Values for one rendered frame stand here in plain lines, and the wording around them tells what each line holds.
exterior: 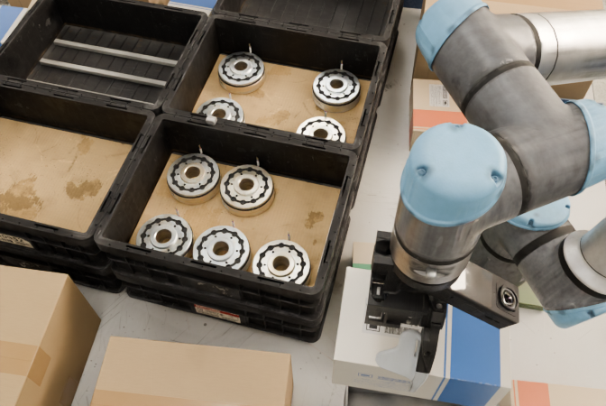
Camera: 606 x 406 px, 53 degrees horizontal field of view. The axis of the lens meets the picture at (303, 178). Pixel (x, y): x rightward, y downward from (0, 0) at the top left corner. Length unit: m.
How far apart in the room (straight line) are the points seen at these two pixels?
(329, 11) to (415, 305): 1.04
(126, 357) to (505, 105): 0.74
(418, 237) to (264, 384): 0.55
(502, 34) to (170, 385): 0.72
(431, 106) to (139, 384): 0.86
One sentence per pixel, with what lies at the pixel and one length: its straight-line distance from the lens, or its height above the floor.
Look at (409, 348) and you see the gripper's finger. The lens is 0.70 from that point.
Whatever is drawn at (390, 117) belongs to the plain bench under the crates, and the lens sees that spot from 1.50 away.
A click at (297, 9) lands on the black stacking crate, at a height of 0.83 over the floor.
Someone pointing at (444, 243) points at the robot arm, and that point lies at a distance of 0.51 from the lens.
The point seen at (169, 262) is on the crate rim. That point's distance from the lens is 1.04.
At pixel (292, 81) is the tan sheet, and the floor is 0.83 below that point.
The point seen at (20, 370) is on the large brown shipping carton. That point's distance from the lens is 1.07.
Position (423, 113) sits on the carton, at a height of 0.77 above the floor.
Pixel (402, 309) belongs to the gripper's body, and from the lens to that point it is 0.64.
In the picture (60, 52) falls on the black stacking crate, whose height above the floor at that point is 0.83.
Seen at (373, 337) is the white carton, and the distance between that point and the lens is 0.75.
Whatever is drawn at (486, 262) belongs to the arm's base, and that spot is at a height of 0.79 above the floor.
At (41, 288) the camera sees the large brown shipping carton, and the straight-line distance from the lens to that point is 1.12.
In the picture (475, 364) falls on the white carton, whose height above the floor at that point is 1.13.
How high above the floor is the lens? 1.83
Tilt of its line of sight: 55 degrees down
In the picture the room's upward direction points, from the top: 1 degrees counter-clockwise
